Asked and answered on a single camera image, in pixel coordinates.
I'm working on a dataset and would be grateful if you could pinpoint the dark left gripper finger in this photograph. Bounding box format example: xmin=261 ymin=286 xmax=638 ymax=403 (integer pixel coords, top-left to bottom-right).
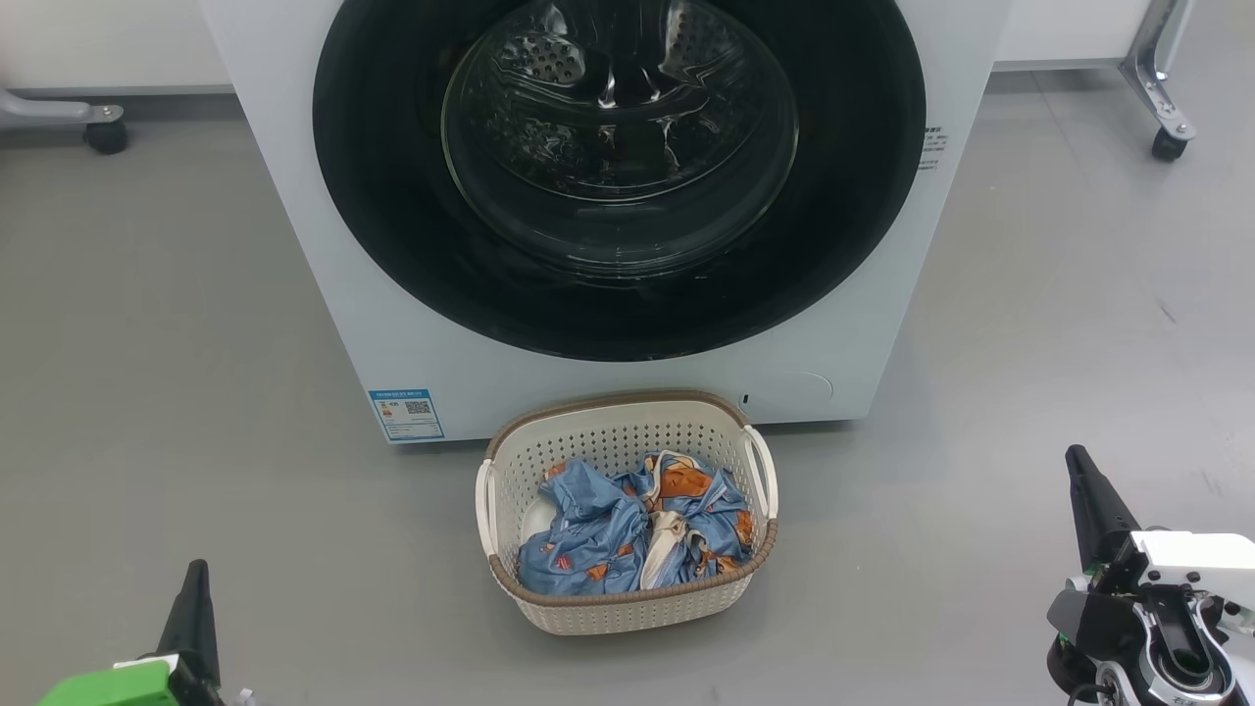
xmin=157 ymin=559 xmax=225 ymax=706

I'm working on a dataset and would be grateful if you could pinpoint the blue energy label sticker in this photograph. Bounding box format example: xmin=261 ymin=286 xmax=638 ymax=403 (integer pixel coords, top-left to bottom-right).
xmin=369 ymin=388 xmax=445 ymax=444

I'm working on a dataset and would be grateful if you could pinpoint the white front-load washing machine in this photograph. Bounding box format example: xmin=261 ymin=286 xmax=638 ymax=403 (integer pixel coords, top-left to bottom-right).
xmin=199 ymin=0 xmax=1011 ymax=447

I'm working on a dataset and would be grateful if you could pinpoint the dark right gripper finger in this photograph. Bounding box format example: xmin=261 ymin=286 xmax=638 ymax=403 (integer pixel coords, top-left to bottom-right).
xmin=1066 ymin=444 xmax=1143 ymax=575

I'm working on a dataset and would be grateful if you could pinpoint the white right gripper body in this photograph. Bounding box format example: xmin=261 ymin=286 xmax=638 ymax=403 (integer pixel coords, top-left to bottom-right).
xmin=1079 ymin=529 xmax=1255 ymax=633

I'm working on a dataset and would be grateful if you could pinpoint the cream perforated laundry basket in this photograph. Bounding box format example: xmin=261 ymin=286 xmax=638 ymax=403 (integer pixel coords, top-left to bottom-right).
xmin=476 ymin=390 xmax=780 ymax=636

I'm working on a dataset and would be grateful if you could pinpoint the grey metal caster leg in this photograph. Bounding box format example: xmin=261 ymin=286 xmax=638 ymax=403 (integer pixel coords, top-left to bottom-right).
xmin=0 ymin=88 xmax=129 ymax=156
xmin=1120 ymin=0 xmax=1199 ymax=163

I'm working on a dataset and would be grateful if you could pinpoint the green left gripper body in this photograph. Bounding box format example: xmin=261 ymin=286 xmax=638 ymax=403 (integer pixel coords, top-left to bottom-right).
xmin=39 ymin=659 xmax=183 ymax=706

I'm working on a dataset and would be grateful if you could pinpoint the transparent washing machine door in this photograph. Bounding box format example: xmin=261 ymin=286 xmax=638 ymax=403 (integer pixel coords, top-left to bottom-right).
xmin=312 ymin=0 xmax=927 ymax=362

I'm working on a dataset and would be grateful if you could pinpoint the blue bear-print garment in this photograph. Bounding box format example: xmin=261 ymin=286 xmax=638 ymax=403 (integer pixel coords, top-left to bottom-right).
xmin=613 ymin=451 xmax=758 ymax=589
xmin=518 ymin=459 xmax=653 ymax=597

